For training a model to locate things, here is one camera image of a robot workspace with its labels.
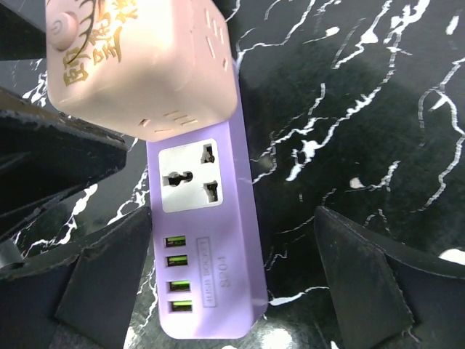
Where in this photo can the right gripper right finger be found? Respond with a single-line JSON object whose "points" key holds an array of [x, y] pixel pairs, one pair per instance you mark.
{"points": [[386, 294]]}

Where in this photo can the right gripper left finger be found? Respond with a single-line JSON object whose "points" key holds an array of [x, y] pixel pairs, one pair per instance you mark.
{"points": [[78, 295]]}

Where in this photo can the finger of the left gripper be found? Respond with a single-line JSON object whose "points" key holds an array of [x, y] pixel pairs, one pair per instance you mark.
{"points": [[47, 157]]}

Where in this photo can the purple power strip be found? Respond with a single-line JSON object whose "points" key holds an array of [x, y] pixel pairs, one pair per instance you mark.
{"points": [[208, 257]]}

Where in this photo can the pink cube deer adapter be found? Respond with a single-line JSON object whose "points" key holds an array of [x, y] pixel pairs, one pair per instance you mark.
{"points": [[147, 69]]}

